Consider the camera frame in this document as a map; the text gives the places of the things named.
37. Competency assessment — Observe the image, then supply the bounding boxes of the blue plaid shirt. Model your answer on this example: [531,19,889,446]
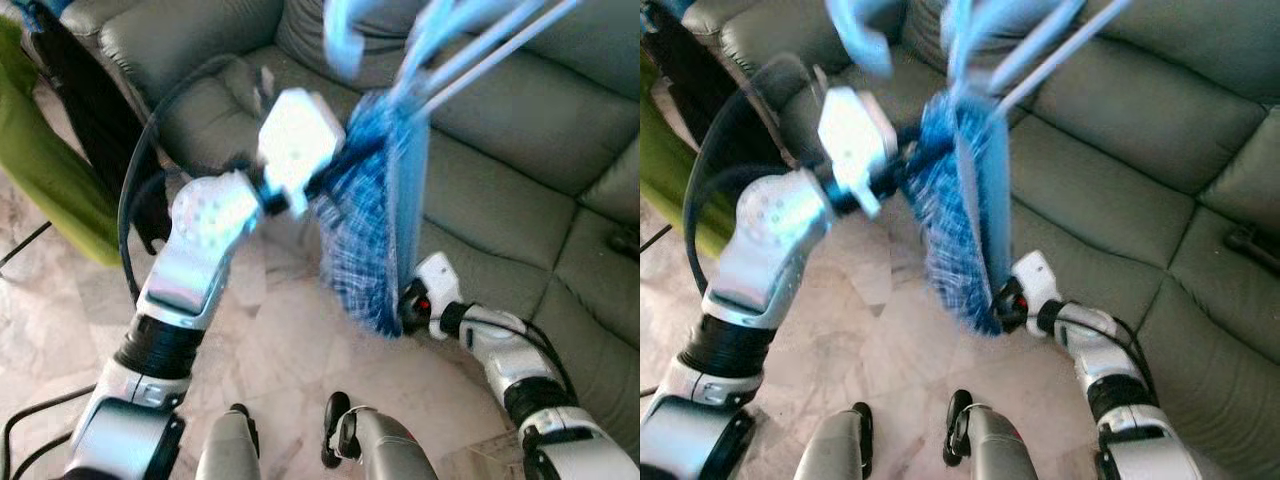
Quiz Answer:
[312,90,433,339]
[900,90,1013,336]

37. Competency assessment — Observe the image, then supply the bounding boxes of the pale pink plastic hanger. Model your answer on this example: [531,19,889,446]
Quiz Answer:
[322,0,586,111]
[825,0,1136,116]

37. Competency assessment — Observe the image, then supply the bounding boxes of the blue grey cushion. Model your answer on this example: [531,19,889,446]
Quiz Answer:
[272,0,421,66]
[900,0,1001,61]

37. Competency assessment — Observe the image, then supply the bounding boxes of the silver robot right leg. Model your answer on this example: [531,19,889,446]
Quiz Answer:
[320,392,441,480]
[943,390,1041,480]

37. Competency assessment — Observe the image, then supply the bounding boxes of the silver robot leg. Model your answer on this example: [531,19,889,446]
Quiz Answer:
[943,390,1041,480]
[195,403,263,480]
[320,392,441,480]
[795,402,876,480]

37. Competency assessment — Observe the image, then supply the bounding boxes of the grey leather sofa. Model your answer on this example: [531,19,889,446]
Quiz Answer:
[55,0,640,451]
[690,0,1280,480]

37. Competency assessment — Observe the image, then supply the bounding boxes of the black garment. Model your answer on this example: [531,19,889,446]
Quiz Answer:
[30,20,171,256]
[650,15,791,171]

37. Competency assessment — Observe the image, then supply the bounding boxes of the silver robot left leg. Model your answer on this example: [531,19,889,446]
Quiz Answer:
[195,403,263,480]
[795,402,876,480]

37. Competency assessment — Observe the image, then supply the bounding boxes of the lime green printed shirt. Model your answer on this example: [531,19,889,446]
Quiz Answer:
[640,60,736,261]
[0,15,121,269]

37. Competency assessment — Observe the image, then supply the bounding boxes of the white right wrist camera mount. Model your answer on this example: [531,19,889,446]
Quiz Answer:
[1010,250,1063,321]
[412,252,463,321]

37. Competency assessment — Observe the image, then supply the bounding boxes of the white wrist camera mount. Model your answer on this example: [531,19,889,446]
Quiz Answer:
[412,252,463,321]
[815,85,901,219]
[1010,250,1063,321]
[255,88,346,216]

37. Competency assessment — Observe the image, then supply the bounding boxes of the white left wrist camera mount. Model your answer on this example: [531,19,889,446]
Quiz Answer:
[255,88,346,216]
[815,85,901,219]

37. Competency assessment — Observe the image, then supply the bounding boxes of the long black left wrist cable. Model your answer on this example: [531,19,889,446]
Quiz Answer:
[115,55,266,306]
[685,50,816,301]

